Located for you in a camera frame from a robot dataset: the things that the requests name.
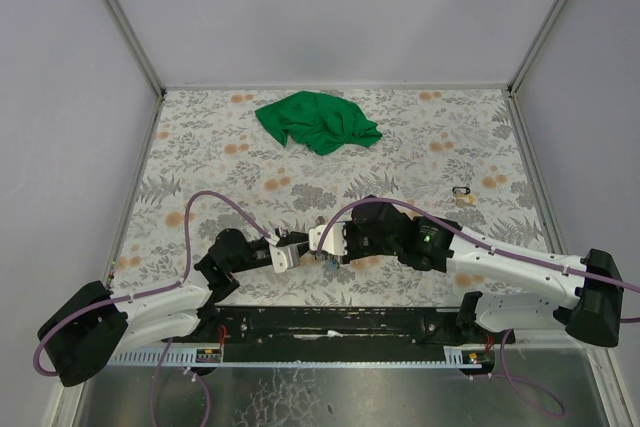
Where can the aluminium corner post left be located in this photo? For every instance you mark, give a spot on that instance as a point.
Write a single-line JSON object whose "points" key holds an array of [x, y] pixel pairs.
{"points": [[134, 46]]}

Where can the white slotted cable duct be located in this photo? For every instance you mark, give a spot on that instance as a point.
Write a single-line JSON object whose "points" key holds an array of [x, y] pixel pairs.
{"points": [[327, 353]]}

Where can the key with black tag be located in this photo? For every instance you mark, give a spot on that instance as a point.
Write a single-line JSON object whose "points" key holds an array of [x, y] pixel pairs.
{"points": [[463, 196]]}

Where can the aluminium corner post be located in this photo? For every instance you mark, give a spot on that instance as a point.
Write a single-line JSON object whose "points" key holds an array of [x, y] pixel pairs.
{"points": [[535, 48], [134, 46]]}

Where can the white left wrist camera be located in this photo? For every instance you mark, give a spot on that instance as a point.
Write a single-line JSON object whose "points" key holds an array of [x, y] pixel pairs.
{"points": [[285, 249]]}

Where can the green crumpled cloth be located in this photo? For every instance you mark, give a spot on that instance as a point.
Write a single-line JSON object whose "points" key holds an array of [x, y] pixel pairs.
{"points": [[322, 122]]}

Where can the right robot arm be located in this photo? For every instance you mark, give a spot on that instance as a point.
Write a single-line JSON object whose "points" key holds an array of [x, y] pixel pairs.
{"points": [[582, 294]]}

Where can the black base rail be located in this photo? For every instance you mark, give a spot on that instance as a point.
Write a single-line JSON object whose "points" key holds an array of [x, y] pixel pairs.
{"points": [[419, 325]]}

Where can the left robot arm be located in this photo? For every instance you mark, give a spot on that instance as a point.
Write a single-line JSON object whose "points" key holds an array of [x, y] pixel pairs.
{"points": [[78, 340]]}

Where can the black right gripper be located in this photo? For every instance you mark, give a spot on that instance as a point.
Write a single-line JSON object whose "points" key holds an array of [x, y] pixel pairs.
{"points": [[379, 228]]}

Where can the aluminium corner post right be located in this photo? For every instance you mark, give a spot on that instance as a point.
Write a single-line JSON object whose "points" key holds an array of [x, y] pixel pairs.
{"points": [[535, 48]]}

